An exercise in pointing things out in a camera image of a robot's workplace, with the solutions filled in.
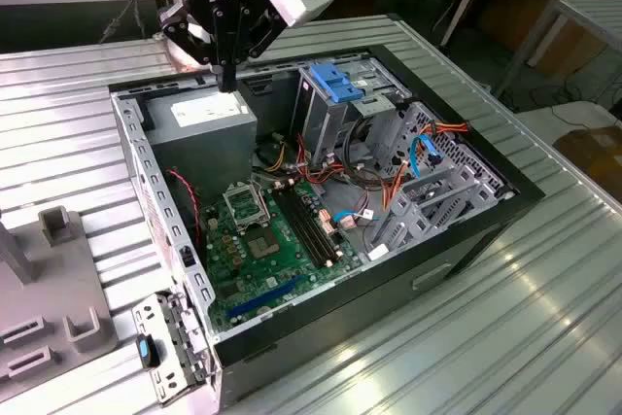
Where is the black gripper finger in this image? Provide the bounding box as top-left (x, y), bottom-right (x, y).
top-left (157, 0), bottom-right (228, 93)
top-left (227, 1), bottom-right (286, 93)

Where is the blue data wire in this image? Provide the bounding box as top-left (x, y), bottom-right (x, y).
top-left (410, 134), bottom-right (443, 178)

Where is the silver metal disk bay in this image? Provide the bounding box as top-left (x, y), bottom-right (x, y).
top-left (363, 101), bottom-right (516, 260)

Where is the blue plastic drive latch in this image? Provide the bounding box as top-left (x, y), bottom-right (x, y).
top-left (308, 62), bottom-right (364, 103)

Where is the silver optical drive cage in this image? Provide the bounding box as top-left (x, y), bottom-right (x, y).
top-left (294, 57), bottom-right (414, 168)

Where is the grey power supply unit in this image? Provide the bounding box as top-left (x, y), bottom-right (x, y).
top-left (143, 84), bottom-right (259, 202)

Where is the black RAM slot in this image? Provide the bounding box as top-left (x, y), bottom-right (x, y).
top-left (270, 187), bottom-right (327, 269)
top-left (284, 184), bottom-right (341, 263)

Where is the CPU socket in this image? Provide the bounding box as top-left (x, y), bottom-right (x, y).
top-left (242, 225), bottom-right (288, 263)

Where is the green motherboard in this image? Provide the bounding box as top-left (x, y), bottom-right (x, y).
top-left (201, 176), bottom-right (365, 333)

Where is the blue expansion slot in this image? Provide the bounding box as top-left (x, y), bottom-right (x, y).
top-left (227, 274), bottom-right (305, 319)

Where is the grey parts rack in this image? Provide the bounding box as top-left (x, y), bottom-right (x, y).
top-left (0, 208), bottom-right (118, 382)

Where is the silver slot retainer plate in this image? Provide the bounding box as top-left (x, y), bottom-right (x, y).
top-left (131, 291), bottom-right (218, 406)

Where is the black open PC case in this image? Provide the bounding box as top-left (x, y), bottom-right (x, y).
top-left (107, 44), bottom-right (546, 411)

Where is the black blue latch clip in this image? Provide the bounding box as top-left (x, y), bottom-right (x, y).
top-left (135, 334), bottom-right (161, 368)

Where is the white low table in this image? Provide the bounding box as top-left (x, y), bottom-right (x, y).
top-left (514, 102), bottom-right (622, 154)

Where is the brown cardboard box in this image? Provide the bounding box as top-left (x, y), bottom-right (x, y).
top-left (553, 125), bottom-right (622, 202)

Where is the multicoloured power wire bundle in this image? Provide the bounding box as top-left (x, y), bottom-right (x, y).
top-left (252, 132), bottom-right (351, 190)

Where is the black looped cable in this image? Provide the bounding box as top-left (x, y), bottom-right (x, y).
top-left (342, 116), bottom-right (390, 188)

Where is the metal socket cover frame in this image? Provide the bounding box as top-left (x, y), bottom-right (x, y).
top-left (222, 183), bottom-right (269, 229)

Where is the red black fan wire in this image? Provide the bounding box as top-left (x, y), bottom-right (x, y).
top-left (164, 167), bottom-right (203, 241)

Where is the thin wire with white connector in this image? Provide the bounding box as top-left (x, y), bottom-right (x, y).
top-left (334, 208), bottom-right (375, 231)

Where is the orange red power wire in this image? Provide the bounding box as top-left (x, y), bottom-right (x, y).
top-left (381, 121), bottom-right (471, 212)

